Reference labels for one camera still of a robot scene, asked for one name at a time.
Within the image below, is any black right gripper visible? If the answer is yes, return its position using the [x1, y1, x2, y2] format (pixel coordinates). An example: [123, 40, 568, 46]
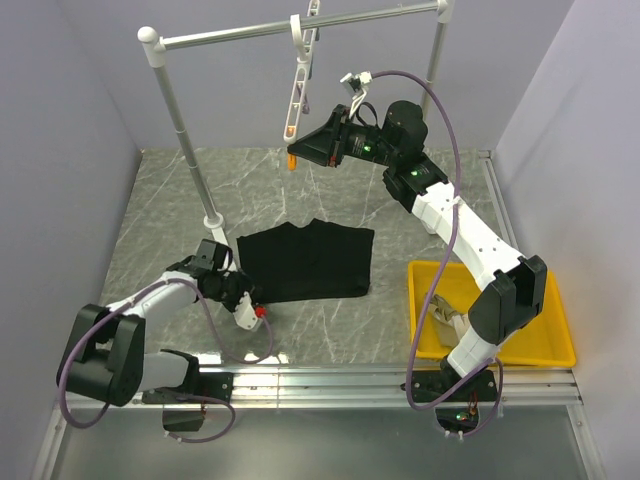
[289, 105, 399, 168]

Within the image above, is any orange clothes clip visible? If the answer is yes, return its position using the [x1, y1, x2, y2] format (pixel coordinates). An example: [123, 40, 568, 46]
[287, 153, 297, 171]

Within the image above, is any black underwear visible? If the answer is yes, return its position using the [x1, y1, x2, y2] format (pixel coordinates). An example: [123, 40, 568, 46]
[237, 219, 375, 304]

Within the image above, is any white plastic hanger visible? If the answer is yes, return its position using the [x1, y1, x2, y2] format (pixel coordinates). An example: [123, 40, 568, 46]
[283, 14, 318, 144]

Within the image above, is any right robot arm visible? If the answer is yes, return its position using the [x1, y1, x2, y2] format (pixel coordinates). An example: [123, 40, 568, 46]
[287, 100, 547, 400]

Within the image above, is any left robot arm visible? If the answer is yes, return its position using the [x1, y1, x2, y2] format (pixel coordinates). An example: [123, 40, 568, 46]
[56, 239, 259, 407]

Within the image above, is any purple clothes clip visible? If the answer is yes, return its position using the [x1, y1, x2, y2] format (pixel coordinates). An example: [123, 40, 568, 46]
[296, 81, 310, 115]

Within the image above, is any white metal clothes rack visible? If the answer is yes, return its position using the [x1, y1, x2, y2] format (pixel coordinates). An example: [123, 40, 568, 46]
[136, 0, 457, 247]

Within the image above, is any beige cloth in bin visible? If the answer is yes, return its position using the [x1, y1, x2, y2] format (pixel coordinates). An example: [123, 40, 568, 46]
[428, 294, 470, 348]

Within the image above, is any yellow plastic bin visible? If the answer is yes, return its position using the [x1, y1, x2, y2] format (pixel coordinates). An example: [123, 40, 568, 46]
[408, 261, 576, 368]

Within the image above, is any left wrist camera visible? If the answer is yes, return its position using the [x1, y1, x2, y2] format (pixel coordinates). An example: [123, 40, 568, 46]
[233, 292, 262, 331]

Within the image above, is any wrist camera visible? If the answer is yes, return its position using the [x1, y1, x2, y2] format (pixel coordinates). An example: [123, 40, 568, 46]
[340, 71, 372, 97]
[233, 292, 262, 331]

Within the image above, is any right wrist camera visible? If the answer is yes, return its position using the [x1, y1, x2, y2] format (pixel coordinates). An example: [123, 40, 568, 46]
[340, 71, 372, 97]

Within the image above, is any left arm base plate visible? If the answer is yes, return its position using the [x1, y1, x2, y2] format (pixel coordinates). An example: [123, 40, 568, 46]
[142, 372, 234, 404]

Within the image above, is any aluminium front rail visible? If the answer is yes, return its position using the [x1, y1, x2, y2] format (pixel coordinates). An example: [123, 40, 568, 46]
[33, 365, 595, 479]

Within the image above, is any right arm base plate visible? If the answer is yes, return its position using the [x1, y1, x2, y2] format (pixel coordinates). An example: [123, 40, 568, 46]
[400, 368, 503, 405]

